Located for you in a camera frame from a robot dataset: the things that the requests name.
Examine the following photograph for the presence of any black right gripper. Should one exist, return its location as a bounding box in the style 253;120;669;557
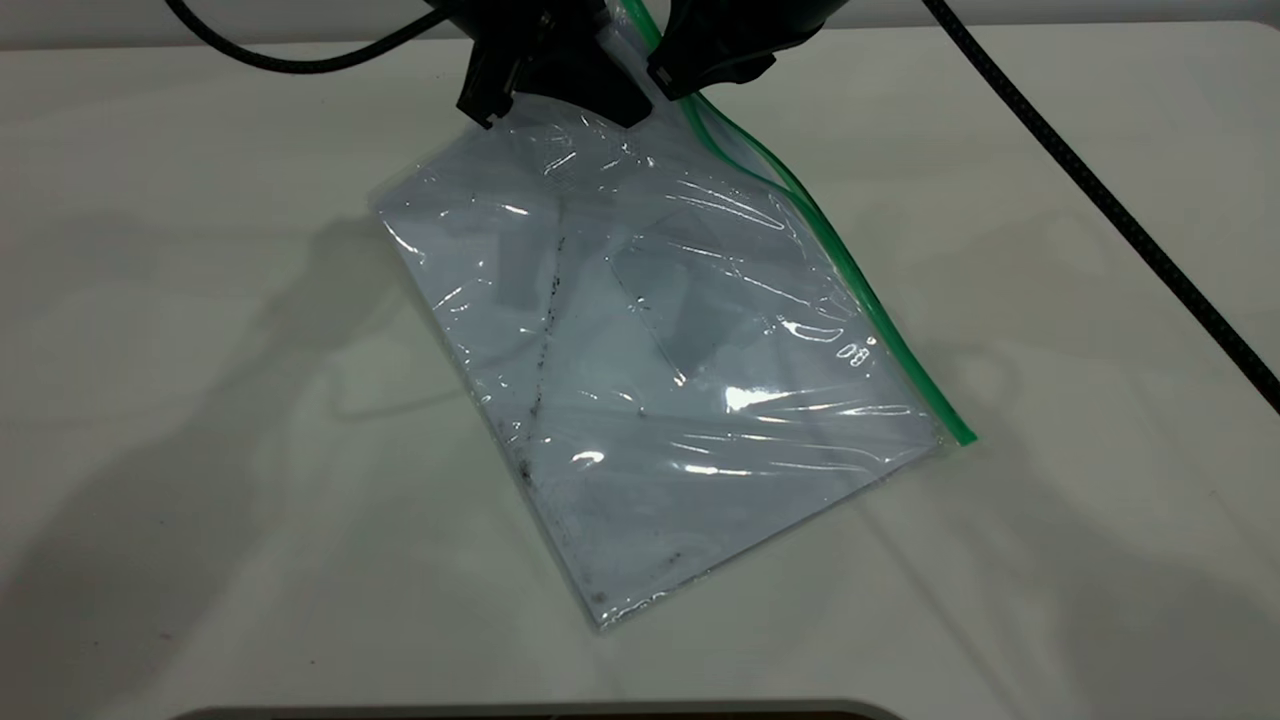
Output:
648;0;831;102

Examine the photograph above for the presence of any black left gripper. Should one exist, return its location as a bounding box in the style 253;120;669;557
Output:
425;0;656;129

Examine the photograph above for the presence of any clear plastic zip bag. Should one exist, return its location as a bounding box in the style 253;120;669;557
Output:
368;0;979;631

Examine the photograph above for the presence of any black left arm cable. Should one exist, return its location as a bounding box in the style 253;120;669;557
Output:
165;0;453;77

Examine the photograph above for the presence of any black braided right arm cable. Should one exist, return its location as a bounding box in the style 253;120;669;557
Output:
923;0;1280;414

